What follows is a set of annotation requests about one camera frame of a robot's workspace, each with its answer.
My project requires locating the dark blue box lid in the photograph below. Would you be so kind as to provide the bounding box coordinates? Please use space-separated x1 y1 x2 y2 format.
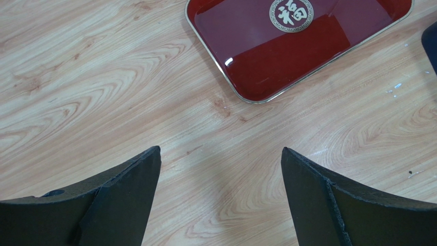
421 22 437 72

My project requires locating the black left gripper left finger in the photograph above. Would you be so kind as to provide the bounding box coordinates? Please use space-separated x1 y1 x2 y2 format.
1 146 162 245

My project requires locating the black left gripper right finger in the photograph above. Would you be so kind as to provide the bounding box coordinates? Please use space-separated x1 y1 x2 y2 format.
281 148 436 245

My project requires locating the red chocolate tray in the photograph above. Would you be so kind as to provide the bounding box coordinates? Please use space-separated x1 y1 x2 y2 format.
185 0 414 104

